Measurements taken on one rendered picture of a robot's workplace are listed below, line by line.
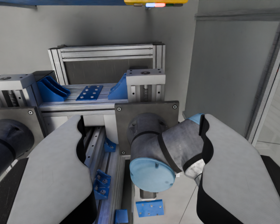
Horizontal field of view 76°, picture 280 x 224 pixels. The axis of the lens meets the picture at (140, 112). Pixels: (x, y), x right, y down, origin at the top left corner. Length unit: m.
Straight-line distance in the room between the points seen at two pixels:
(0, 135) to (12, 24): 1.27
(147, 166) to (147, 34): 1.28
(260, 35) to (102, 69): 1.02
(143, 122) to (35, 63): 1.41
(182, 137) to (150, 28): 1.25
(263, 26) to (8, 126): 0.96
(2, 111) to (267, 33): 0.96
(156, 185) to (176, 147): 0.12
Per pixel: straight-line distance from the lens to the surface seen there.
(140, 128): 0.58
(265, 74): 0.79
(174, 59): 1.66
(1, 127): 0.75
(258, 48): 0.85
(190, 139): 0.45
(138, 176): 0.48
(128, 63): 1.42
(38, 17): 1.76
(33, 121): 0.74
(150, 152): 0.48
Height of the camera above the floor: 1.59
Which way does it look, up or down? 63 degrees down
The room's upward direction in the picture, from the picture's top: 178 degrees clockwise
